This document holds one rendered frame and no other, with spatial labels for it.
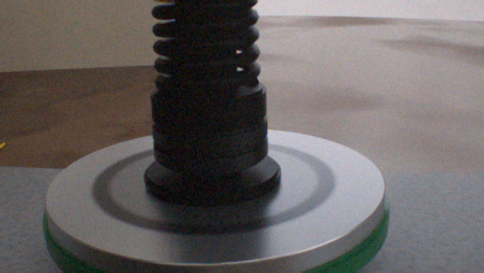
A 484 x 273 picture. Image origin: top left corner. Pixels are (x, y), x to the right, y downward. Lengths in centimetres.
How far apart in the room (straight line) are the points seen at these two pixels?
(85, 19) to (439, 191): 509
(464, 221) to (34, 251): 32
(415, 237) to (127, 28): 501
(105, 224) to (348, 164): 16
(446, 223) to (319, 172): 12
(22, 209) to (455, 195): 36
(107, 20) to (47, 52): 68
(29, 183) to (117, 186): 20
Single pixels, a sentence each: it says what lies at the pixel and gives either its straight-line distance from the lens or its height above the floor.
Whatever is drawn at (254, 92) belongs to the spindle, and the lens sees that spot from 34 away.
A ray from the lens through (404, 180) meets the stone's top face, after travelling 53.
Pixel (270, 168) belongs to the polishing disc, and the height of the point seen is 87.
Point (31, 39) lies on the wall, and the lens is 573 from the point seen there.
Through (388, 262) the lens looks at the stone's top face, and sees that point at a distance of 40.
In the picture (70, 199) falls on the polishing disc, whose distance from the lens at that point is 36.
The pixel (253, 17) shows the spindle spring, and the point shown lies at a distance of 34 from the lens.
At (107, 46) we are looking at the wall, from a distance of 544.
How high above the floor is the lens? 100
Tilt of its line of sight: 17 degrees down
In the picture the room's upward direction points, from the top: 2 degrees counter-clockwise
